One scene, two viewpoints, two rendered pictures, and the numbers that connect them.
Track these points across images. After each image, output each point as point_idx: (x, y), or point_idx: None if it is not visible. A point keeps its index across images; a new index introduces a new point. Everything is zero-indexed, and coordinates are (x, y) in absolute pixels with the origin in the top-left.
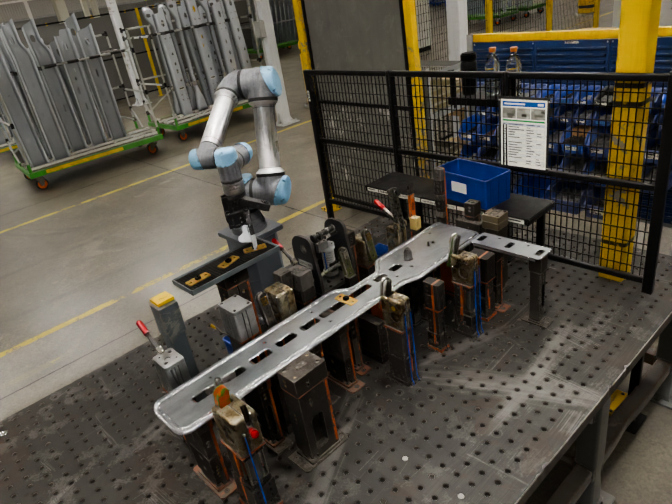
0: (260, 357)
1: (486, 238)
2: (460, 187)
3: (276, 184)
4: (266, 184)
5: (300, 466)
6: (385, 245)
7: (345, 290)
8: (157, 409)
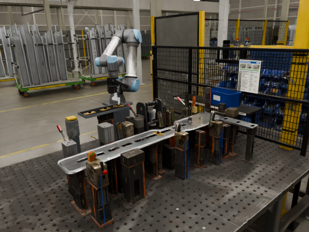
0: None
1: (227, 118)
2: (217, 97)
3: (133, 81)
4: (128, 81)
5: (124, 206)
6: None
7: (158, 130)
8: (59, 163)
